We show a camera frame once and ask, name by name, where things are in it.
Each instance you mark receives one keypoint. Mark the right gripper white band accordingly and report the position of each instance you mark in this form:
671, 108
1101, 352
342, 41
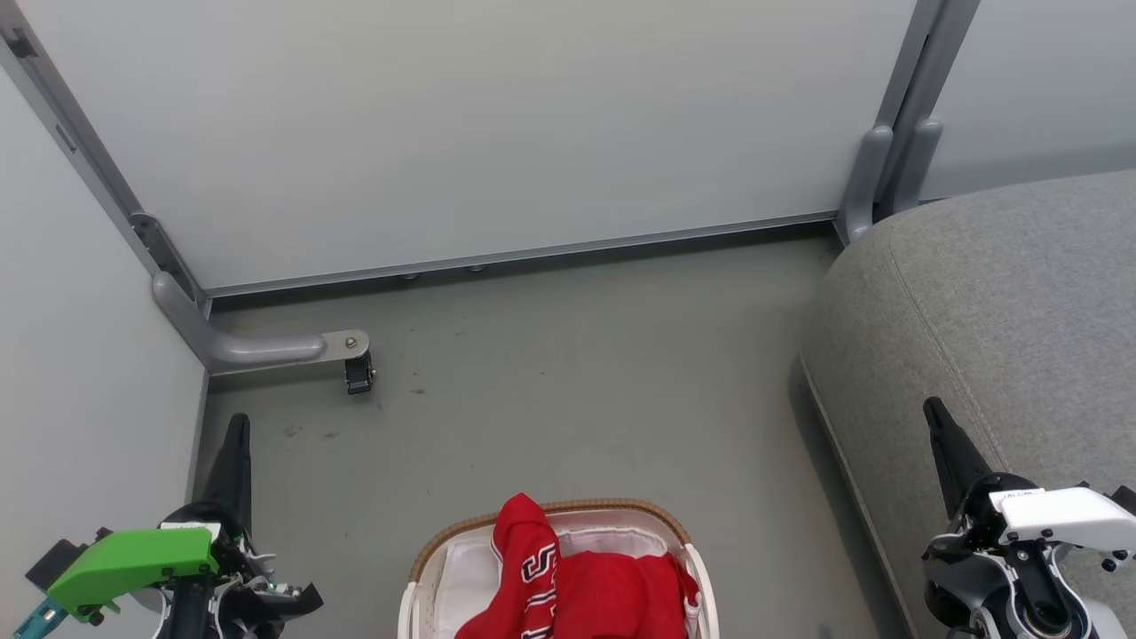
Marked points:
1065, 515

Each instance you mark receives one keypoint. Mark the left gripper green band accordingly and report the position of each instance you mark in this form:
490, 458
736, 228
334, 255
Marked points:
133, 559

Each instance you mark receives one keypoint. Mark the red sports jersey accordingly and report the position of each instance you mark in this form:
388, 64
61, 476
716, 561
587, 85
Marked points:
603, 595

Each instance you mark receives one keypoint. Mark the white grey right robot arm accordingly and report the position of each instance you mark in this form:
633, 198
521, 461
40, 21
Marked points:
1029, 595

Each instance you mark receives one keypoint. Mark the grey fabric sofa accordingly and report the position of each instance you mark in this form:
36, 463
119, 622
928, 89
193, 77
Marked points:
994, 337

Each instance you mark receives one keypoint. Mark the grey partition foot with plate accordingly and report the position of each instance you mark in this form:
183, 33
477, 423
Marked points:
257, 348

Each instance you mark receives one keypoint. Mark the black caster wheel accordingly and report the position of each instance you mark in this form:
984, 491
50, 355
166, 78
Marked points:
359, 374

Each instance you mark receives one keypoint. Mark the white laundry basket brown rim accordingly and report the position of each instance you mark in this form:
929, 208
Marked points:
426, 568

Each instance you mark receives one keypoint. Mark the white basket liner cloth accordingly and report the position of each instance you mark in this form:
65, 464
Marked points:
466, 577

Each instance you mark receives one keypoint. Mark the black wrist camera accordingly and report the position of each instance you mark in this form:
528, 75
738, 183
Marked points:
55, 559

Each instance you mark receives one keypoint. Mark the grey partition frame post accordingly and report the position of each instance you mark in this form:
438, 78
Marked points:
80, 142
923, 80

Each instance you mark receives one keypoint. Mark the grey partition bottom rail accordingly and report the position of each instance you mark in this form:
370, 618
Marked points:
532, 253

